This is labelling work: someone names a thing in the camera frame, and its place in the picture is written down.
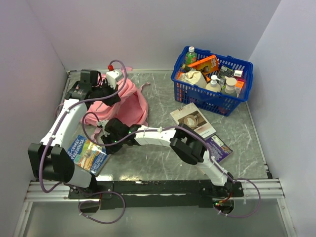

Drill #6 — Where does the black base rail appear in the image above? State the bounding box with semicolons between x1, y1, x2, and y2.
68;180;244;210

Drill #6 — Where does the purple book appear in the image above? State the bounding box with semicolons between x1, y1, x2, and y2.
206;134;233;163

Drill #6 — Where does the pink student backpack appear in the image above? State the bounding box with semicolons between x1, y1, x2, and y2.
55;66;151;151

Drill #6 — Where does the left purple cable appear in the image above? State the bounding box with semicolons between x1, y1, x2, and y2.
39;59;128;225

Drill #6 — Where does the blue plastic basket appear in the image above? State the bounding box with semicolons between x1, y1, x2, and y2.
171;46;253;116

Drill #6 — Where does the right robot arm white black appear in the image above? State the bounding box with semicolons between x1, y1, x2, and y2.
101;118;233;197

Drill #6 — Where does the white pump soap bottle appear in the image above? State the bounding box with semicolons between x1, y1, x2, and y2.
205;75;221;92

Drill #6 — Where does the beige crumpled bag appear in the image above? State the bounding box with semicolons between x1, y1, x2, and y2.
177;71;207;88

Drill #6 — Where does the orange box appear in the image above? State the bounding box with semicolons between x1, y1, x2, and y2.
189;54;219;75

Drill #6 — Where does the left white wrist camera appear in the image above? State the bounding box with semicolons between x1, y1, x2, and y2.
106;65;123;90

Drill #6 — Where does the green drink bottle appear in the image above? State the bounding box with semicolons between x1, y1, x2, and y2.
185;46;197;65

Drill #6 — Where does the white coffee cover book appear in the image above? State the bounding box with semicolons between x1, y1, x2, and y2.
170;103;216;139

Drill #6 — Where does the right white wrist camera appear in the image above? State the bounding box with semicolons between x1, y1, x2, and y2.
96;119;109;137

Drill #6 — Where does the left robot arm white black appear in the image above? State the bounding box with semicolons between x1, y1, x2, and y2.
28;70;124;198

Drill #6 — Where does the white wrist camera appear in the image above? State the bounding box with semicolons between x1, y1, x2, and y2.
96;119;109;137
106;65;123;90

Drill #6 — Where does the blue treehouse book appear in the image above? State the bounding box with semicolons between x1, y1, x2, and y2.
67;135;110;176

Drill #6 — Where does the dark green packet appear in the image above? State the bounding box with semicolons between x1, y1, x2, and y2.
218;65;234;79

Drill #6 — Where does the grey pump bottle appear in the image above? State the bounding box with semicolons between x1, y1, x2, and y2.
221;76;237;97

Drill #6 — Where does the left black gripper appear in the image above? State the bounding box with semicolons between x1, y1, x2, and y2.
92;79;120;107

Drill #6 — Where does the small orange packet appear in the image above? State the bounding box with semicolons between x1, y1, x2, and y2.
235;80;245;96

